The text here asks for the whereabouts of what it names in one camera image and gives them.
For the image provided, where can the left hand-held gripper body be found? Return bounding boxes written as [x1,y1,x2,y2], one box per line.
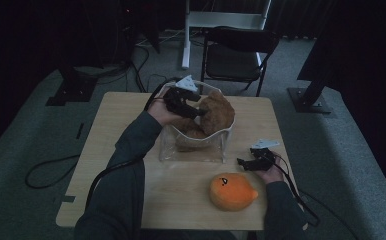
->
[162,74,203,117]

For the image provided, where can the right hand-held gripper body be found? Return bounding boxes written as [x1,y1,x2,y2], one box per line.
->
[250,138,281,172]

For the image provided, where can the brown teddy bear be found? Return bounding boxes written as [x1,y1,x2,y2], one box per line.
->
[170,89,236,152]

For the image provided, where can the transparent bag with white trim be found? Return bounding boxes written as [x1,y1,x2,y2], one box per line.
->
[157,79,236,165]

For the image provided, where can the person's right hand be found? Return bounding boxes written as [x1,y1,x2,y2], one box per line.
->
[256,159,286,185]

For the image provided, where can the person's left hand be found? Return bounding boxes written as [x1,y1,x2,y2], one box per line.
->
[147,98,183,127]

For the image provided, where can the orange plush toy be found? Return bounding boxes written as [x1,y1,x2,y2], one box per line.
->
[208,172,260,212]

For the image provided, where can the black folding chair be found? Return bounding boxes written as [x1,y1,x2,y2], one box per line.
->
[199,26,281,98]

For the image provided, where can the black stand with square base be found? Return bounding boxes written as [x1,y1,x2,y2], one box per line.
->
[287,74,333,115]

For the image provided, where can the black stand with flat base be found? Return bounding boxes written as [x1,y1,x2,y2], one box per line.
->
[45,64,99,107]

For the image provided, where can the right hand-held gripper black cable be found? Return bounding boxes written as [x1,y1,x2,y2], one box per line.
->
[273,152,321,228]

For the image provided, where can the hand-held gripper black cable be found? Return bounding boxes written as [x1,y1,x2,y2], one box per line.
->
[273,152,321,228]
[84,76,183,210]

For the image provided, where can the black floor cables bundle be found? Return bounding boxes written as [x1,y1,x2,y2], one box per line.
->
[95,43,169,95]

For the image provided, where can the thin black floor cable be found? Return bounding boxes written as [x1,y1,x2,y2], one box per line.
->
[297,187,360,240]

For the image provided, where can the white metal stand frame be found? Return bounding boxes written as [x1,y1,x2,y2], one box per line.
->
[181,0,273,71]

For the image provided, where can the left hand-held gripper black cable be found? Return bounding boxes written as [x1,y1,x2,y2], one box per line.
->
[84,76,183,210]

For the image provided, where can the black cable loop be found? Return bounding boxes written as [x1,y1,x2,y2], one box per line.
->
[24,154,82,190]

